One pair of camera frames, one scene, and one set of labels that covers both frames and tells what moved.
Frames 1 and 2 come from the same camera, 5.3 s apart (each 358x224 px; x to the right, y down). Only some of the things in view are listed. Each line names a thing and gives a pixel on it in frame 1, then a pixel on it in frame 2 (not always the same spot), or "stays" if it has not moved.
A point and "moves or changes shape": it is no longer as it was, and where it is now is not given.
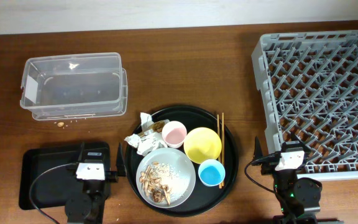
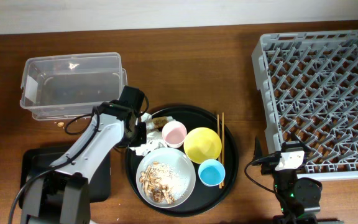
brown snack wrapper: x=157 y=126 moves or changes shape
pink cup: x=174 y=134 stays
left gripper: x=120 y=168 -> x=142 y=137
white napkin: x=146 y=141 stays
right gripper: x=268 y=165 stays
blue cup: x=211 y=172 stays
